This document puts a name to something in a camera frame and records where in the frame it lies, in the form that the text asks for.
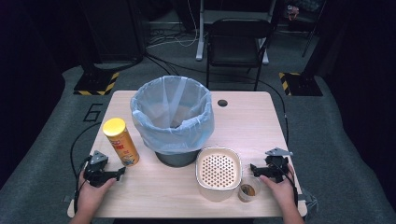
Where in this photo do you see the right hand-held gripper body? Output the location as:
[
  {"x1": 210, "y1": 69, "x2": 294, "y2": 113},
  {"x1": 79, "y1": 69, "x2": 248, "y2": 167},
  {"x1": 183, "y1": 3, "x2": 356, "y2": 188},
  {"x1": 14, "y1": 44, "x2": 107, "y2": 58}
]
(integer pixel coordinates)
[{"x1": 262, "y1": 147, "x2": 294, "y2": 184}]

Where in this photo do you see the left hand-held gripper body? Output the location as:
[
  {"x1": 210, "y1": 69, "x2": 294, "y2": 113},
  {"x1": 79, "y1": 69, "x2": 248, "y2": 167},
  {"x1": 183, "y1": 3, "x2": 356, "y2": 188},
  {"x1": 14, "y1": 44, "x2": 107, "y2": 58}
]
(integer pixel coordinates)
[{"x1": 82, "y1": 149, "x2": 110, "y2": 189}]

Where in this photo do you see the clear plastic cup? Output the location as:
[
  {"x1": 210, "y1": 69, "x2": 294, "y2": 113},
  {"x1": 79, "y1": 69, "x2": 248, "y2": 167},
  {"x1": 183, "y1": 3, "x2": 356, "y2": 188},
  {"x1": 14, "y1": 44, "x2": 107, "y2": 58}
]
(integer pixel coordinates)
[{"x1": 237, "y1": 175, "x2": 262, "y2": 203}]

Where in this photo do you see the yellow chip can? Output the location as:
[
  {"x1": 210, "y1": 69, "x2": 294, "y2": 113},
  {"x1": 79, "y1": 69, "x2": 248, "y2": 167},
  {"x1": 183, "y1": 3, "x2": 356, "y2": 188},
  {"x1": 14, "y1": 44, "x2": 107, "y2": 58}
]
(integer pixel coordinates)
[{"x1": 102, "y1": 117, "x2": 140, "y2": 167}]

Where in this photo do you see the white strainer basket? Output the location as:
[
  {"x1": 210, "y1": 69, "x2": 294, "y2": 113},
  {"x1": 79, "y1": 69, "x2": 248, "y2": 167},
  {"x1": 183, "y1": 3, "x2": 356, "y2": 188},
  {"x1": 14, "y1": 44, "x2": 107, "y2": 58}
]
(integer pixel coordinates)
[{"x1": 194, "y1": 147, "x2": 243, "y2": 203}]

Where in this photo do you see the grey trash bin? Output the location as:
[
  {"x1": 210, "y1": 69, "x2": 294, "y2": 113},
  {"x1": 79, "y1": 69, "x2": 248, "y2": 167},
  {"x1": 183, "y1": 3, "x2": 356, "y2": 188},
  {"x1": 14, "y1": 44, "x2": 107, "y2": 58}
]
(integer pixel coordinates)
[{"x1": 154, "y1": 148, "x2": 202, "y2": 168}]

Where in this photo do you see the pale blue bin bag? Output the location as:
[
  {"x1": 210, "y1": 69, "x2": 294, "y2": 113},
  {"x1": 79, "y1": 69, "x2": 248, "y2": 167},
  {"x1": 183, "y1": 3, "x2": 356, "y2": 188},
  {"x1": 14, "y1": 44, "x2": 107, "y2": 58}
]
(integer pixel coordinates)
[{"x1": 130, "y1": 75, "x2": 216, "y2": 156}]

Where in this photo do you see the person's left hand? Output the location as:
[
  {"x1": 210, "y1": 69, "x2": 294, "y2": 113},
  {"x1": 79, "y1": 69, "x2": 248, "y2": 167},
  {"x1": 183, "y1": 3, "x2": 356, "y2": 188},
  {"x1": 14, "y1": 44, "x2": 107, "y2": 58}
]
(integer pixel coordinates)
[{"x1": 75, "y1": 170, "x2": 117, "y2": 217}]

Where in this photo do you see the person's right hand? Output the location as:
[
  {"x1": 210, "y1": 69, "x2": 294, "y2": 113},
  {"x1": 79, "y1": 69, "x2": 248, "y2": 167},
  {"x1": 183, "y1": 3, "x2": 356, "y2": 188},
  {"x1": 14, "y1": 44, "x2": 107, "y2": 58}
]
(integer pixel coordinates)
[{"x1": 259, "y1": 162, "x2": 297, "y2": 210}]

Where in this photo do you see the black yellow striped stand base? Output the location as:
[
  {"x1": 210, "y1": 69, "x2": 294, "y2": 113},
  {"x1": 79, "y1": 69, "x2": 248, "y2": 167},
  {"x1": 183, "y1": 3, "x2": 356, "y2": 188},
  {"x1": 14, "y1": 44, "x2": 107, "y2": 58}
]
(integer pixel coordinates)
[
  {"x1": 73, "y1": 72, "x2": 120, "y2": 96},
  {"x1": 278, "y1": 72, "x2": 324, "y2": 97}
]

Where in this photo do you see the black folding chair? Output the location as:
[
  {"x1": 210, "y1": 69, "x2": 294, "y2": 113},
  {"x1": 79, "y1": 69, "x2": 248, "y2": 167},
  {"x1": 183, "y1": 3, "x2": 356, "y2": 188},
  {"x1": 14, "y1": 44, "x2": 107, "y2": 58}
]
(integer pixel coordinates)
[{"x1": 205, "y1": 18, "x2": 274, "y2": 91}]

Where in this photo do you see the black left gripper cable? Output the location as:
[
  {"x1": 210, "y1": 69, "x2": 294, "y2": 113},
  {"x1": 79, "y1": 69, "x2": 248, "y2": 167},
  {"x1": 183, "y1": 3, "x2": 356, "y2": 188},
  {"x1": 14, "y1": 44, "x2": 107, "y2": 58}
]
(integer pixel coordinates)
[{"x1": 69, "y1": 121, "x2": 102, "y2": 214}]

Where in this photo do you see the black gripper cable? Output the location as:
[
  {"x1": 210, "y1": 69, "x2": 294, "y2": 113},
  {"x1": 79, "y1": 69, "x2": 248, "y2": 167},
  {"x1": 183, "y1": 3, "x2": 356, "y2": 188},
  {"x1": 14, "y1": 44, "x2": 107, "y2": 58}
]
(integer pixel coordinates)
[
  {"x1": 248, "y1": 77, "x2": 300, "y2": 208},
  {"x1": 69, "y1": 121, "x2": 102, "y2": 214}
]

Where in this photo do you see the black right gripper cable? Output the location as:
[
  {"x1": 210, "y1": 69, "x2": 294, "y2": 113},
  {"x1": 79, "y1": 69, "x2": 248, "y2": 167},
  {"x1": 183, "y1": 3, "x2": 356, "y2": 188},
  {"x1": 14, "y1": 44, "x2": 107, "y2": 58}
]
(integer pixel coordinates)
[{"x1": 248, "y1": 77, "x2": 300, "y2": 208}]

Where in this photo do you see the white floor cable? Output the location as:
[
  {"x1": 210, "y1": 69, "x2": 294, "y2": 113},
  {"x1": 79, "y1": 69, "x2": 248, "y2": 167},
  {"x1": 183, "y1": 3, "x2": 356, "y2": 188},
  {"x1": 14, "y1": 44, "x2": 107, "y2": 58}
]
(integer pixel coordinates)
[{"x1": 146, "y1": 0, "x2": 200, "y2": 49}]

